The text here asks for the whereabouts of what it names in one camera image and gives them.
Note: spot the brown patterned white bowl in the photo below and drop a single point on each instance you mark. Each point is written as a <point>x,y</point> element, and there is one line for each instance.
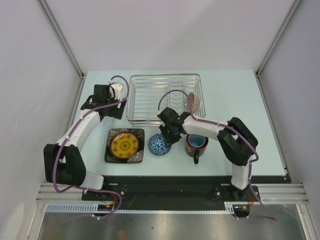
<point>193,102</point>

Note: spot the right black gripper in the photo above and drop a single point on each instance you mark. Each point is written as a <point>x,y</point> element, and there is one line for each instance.
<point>169,140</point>

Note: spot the black mug red rim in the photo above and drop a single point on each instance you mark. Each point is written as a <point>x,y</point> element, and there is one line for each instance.
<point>195,153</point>

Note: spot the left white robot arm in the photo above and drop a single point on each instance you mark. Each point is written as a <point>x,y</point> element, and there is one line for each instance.
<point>63,163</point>

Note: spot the yellow round patterned plate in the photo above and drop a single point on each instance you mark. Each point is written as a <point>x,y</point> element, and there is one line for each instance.
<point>124,145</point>

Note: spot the white slotted cable duct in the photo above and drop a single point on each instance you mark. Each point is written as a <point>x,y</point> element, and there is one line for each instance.
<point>95,208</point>

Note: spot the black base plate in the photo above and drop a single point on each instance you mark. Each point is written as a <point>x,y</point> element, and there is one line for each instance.
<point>177,193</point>

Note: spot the blue patterned bowl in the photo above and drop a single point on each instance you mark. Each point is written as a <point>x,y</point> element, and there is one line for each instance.
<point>157,145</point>

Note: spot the metal wire dish rack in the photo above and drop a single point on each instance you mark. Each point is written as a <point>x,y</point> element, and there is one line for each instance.
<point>148,92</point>

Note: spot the black square floral plate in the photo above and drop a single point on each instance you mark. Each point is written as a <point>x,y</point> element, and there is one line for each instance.
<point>137,157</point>

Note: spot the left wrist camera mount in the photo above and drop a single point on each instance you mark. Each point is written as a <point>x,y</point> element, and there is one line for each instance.
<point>115,89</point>

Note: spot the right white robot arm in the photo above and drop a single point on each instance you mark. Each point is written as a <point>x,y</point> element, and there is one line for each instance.
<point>236,140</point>

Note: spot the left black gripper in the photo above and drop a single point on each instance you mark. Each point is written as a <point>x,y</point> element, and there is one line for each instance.
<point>117,112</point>

